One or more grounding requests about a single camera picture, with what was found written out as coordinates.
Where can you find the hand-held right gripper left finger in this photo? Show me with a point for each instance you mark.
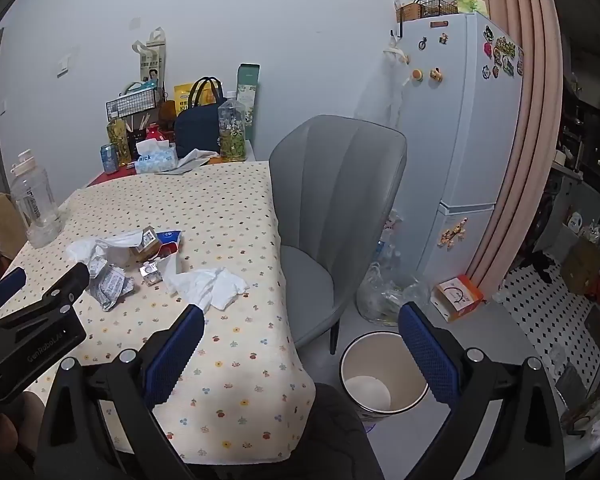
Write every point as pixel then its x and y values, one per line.
pixel 176 355

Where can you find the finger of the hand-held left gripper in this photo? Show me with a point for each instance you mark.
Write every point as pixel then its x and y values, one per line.
pixel 5 287
pixel 60 292

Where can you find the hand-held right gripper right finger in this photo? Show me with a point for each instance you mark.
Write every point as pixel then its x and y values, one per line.
pixel 429 355

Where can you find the white waste bin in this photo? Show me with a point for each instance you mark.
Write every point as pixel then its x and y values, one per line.
pixel 360 355

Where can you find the white wrapper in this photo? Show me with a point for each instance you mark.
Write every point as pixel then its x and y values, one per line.
pixel 119 240

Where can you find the large white tissue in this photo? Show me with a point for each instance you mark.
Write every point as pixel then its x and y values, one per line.
pixel 215 285

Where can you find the small silver blister pack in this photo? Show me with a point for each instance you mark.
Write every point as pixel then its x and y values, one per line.
pixel 150 273

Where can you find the small brown cardboard box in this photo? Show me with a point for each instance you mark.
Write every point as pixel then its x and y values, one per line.
pixel 147 246

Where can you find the blue and white packet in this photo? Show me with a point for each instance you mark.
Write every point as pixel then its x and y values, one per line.
pixel 171 245

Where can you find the orange and white box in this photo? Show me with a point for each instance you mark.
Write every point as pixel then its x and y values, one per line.
pixel 457 297

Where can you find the clear plastic bag of bottles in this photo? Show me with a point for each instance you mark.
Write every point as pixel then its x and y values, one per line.
pixel 380 297

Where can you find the clear plastic water jug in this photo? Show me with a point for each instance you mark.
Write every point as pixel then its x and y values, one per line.
pixel 32 200

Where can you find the yellow lizard fridge magnet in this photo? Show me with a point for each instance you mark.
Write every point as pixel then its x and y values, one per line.
pixel 452 234

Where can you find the blue drink can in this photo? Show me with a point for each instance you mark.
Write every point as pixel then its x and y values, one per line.
pixel 109 158

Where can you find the dotted cream tablecloth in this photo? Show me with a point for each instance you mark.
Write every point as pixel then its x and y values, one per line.
pixel 220 210

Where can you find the blue tissue box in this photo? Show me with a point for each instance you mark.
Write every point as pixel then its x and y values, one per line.
pixel 155 159

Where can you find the bottle of yellow tea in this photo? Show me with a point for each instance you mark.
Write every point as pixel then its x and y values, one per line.
pixel 118 137

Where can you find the loose white papers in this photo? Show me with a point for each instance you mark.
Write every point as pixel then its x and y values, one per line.
pixel 190 161

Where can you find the small red container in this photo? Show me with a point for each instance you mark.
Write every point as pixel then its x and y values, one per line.
pixel 154 133

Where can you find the grey padded chair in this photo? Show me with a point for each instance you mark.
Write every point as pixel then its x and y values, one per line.
pixel 330 185

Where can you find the navy blue handbag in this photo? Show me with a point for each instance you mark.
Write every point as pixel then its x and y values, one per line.
pixel 197 125

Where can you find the white fridge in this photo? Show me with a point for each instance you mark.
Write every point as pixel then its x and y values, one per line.
pixel 455 135

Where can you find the clear bottle with green leaves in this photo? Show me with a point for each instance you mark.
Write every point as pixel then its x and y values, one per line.
pixel 232 130

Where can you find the yellow snack packet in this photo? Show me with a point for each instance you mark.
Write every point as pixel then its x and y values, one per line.
pixel 182 95

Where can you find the pink curtain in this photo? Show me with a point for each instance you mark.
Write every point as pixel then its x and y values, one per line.
pixel 530 135

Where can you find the tall white paper bag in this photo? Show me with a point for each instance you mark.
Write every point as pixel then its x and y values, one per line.
pixel 154 60

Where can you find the dark storage shelf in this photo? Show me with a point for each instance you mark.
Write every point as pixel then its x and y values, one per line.
pixel 590 135

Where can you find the tall green box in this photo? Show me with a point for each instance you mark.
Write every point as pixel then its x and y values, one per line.
pixel 248 85

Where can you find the yellow animal fridge magnet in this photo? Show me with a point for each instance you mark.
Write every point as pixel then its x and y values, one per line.
pixel 435 75

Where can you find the round orange fridge magnet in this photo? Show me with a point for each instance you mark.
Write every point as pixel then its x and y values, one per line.
pixel 417 75

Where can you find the hanging white mesh bag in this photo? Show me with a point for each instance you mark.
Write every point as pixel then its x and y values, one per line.
pixel 396 55

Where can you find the cluster of fridge magnets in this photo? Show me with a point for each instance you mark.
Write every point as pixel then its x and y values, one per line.
pixel 504 55

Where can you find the bicycle fridge magnet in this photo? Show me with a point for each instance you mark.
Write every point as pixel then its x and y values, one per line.
pixel 423 42

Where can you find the wooden basket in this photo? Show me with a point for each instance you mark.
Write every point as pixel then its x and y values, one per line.
pixel 408 11

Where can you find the green and yellow card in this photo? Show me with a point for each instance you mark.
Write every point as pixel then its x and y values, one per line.
pixel 472 3

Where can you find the white wall switch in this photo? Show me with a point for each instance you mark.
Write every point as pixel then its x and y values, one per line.
pixel 64 65

